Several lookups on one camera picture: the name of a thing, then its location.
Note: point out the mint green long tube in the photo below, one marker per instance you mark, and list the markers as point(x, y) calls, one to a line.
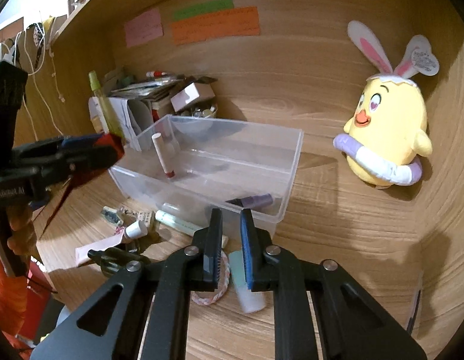
point(177, 224)

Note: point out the pink sticky note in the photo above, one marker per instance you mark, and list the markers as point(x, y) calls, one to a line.
point(143, 28)

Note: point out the yellow green spray bottle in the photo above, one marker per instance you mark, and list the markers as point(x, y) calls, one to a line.
point(107, 114)

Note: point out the red white marker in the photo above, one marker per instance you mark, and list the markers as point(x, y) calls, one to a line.
point(158, 74)

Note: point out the red foil packet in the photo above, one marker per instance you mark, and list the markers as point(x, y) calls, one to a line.
point(67, 190)

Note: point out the orange sticky note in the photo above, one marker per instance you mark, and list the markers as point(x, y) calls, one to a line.
point(234, 22)

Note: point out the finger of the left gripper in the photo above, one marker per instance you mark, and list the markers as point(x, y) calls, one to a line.
point(79, 167)
point(86, 141)

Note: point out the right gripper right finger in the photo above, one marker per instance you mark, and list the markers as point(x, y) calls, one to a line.
point(270, 268)

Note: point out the yellow chick plush toy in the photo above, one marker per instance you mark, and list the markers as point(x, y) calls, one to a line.
point(386, 137)

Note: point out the small white pink box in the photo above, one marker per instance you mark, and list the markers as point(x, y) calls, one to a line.
point(191, 94)

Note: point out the clear plastic storage bin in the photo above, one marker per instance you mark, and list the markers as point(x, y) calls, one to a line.
point(214, 160)

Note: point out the green sticky note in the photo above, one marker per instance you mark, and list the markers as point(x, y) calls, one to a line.
point(202, 8)

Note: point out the dark green jar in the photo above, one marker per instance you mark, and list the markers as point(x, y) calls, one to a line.
point(114, 259)

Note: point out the pink squeeze tube white cap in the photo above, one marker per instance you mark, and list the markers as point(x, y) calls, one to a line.
point(136, 230)

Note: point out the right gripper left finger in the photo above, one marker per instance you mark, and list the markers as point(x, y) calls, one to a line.
point(195, 268)

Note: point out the folded white paper leaflet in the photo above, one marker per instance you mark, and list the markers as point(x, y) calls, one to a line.
point(134, 117)

